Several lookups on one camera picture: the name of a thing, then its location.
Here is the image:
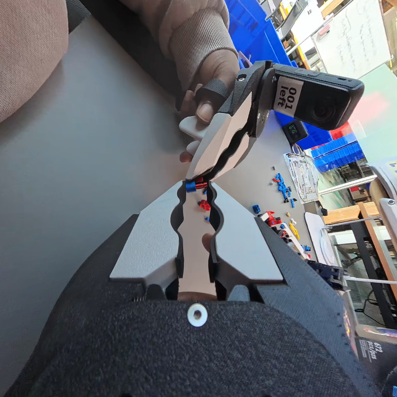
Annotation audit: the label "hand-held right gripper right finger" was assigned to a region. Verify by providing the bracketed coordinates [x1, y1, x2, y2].
[207, 182, 284, 293]

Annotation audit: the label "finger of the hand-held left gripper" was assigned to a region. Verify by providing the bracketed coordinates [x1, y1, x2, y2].
[185, 92, 253, 180]
[211, 133, 258, 180]

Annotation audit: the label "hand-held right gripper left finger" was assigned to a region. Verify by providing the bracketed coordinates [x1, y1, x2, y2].
[109, 181, 187, 292]

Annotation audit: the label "person's left forearm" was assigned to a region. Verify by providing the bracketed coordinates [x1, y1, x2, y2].
[119, 0, 239, 92]

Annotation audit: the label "grey desk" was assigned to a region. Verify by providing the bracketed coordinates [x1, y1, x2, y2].
[0, 14, 326, 391]

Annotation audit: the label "person's left hand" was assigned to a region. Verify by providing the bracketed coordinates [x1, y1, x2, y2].
[175, 49, 242, 164]

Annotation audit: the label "toy brick car model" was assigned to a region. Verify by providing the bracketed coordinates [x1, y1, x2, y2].
[259, 210, 352, 292]

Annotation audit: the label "black device green display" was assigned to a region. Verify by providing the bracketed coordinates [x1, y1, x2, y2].
[282, 120, 309, 145]

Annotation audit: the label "blue storage bin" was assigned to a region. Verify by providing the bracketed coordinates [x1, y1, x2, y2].
[273, 112, 333, 150]
[225, 0, 298, 67]

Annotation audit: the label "pile of small blue pins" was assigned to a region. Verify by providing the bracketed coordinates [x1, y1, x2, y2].
[270, 172, 297, 208]

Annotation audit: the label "silver printed sheet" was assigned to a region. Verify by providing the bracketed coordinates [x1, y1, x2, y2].
[284, 152, 320, 204]

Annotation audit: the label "white rounded pad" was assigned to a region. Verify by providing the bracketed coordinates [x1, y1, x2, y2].
[305, 212, 331, 265]

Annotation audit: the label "stack of red blue bins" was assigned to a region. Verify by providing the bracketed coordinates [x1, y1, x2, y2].
[310, 122, 367, 170]

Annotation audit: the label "whiteboard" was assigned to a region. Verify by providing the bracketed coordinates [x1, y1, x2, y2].
[313, 0, 391, 78]

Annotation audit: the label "wooden table black legs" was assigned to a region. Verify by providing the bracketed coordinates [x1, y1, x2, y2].
[323, 202, 397, 329]

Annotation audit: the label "black printed toy box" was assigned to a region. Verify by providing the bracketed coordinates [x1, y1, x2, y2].
[355, 326, 397, 376]

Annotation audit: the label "person's beige sweater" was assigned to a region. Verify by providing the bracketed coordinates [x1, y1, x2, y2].
[0, 0, 69, 123]

